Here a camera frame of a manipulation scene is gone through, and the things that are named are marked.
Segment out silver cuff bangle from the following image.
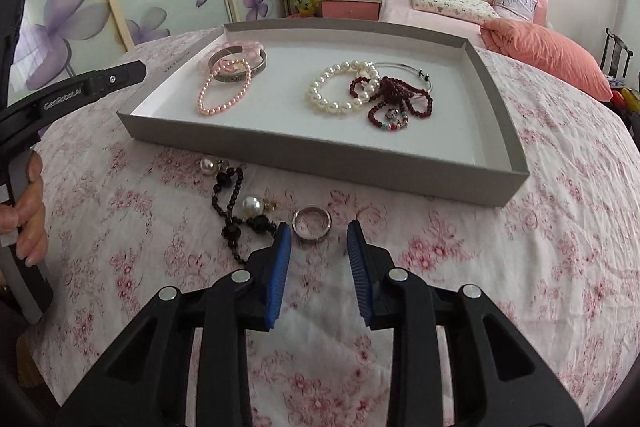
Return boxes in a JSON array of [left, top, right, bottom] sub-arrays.
[[207, 46, 268, 84]]

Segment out white pearl bracelet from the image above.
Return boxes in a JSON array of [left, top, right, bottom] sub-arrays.
[[306, 59, 383, 118]]

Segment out person's left hand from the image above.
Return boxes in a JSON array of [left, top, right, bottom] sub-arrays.
[[0, 153, 49, 267]]

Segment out small pink pearl bracelet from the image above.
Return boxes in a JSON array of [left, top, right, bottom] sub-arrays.
[[197, 59, 252, 115]]

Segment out lilac cushion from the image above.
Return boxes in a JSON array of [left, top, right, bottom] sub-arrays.
[[492, 0, 540, 22]]

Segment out red yellow toys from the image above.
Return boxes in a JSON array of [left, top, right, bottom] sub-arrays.
[[607, 77, 640, 112]]

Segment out black bead pearl jewelry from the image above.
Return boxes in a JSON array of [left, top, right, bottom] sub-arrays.
[[199, 157, 281, 265]]

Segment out grey cardboard tray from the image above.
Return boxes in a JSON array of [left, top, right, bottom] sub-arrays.
[[116, 19, 532, 208]]

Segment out salmon pink duvet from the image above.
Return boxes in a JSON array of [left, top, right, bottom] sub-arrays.
[[480, 18, 615, 102]]

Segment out pink bed mattress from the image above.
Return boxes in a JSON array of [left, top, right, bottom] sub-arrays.
[[377, 0, 488, 50]]

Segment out large pink bead bracelet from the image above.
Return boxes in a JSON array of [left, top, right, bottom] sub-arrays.
[[215, 38, 266, 72]]

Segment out dark red bead bracelet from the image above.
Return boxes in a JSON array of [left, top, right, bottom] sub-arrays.
[[348, 75, 435, 132]]

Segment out thin silver bangle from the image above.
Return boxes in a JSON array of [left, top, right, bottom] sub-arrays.
[[370, 60, 435, 95]]

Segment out pink white nightstand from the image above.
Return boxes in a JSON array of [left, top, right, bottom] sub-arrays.
[[320, 0, 385, 20]]

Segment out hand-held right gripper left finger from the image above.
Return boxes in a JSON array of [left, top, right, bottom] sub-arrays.
[[55, 222, 293, 427]]

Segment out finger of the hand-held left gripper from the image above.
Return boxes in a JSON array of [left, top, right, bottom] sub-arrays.
[[81, 60, 150, 102]]

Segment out dark wooden chair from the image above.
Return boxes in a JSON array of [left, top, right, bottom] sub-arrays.
[[600, 28, 632, 78]]

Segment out floral print pillow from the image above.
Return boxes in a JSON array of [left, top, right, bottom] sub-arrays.
[[410, 0, 501, 25]]

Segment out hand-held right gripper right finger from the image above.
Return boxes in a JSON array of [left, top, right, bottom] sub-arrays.
[[346, 220, 586, 427]]

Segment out silver ring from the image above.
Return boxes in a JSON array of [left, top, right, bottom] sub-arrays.
[[291, 206, 332, 240]]

